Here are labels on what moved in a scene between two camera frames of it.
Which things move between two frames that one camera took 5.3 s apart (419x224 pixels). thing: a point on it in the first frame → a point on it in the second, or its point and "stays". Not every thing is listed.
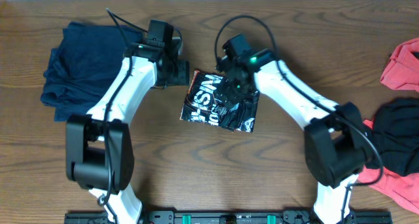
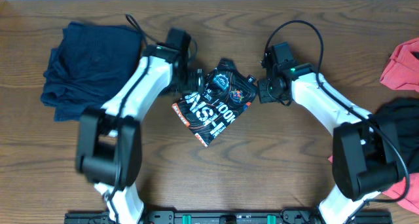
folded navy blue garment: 82,65 stays
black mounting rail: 230,217 stays
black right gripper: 226,91 → 264,95
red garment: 400,71 stays
